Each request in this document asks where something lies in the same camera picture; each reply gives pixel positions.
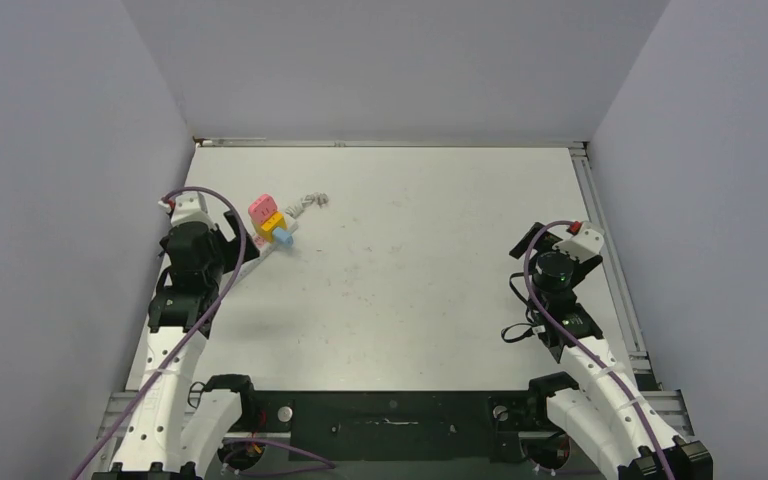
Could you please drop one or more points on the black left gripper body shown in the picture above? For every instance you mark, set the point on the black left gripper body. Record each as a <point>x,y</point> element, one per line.
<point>228,253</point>

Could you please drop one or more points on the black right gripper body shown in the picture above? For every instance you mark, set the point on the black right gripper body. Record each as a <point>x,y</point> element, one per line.
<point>541,241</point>

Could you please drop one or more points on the yellow cube socket adapter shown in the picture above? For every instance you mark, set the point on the yellow cube socket adapter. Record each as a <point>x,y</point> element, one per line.
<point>265,230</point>

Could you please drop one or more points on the light blue plug adapter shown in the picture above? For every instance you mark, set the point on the light blue plug adapter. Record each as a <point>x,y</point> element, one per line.
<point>282,237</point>

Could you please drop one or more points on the pink extension socket plug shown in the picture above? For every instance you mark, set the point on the pink extension socket plug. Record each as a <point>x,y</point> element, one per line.
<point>262,209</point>

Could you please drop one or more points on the white power strip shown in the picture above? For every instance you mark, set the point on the white power strip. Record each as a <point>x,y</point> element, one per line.
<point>265,249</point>

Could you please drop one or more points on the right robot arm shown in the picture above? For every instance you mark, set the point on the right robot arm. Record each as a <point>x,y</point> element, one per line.
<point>592,401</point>

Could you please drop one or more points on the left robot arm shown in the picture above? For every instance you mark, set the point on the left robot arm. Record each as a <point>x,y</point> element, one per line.
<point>159,442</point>

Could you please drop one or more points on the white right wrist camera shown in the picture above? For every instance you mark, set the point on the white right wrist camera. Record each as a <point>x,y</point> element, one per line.
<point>585,242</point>

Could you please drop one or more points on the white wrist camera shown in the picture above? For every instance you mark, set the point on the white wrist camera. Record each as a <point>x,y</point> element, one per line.
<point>585,242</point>
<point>185,208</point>

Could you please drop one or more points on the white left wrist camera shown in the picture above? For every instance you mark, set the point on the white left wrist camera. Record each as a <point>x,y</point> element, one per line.
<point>185,208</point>

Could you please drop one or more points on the aluminium frame rail right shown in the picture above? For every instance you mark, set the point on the aluminium frame rail right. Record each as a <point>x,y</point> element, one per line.
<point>632,334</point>

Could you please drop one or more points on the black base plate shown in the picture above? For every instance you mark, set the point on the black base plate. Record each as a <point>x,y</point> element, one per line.
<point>501,426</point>

